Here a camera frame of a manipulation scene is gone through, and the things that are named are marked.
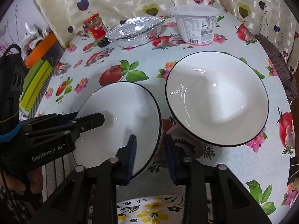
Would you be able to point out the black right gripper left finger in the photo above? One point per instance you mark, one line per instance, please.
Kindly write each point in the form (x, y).
(69, 203)

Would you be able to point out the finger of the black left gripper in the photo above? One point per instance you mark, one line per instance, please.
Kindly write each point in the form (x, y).
(86, 123)
(50, 120)

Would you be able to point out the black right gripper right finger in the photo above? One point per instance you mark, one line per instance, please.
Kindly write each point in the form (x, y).
(231, 201)

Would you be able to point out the white black-rimmed plate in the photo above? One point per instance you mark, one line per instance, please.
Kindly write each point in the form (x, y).
(128, 109)

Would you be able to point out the white ribbed black-rimmed bowl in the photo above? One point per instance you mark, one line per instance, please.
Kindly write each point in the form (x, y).
(217, 98)

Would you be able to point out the person left hand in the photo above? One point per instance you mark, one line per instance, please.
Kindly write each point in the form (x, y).
(36, 182)

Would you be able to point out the green box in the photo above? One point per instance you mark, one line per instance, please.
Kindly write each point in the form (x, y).
(33, 83)

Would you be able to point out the yellow flower patterned plate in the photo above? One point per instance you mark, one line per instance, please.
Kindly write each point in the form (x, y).
(153, 209)

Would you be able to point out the floral vegetable tablecloth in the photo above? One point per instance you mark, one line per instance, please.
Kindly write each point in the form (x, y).
(262, 163)

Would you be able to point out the black patterned box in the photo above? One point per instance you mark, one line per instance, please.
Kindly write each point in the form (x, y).
(53, 56)

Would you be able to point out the orange box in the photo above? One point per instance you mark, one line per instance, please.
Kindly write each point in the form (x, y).
(41, 49)

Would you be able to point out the red-lidded sauce jar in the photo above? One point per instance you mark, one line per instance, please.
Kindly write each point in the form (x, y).
(97, 29)

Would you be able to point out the aluminium foil container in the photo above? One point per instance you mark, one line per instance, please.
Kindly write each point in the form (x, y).
(136, 32)

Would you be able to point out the white plastic tub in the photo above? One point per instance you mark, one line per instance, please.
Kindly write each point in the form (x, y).
(196, 23)

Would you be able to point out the heart patterned curtain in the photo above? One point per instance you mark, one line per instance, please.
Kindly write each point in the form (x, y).
(273, 19)

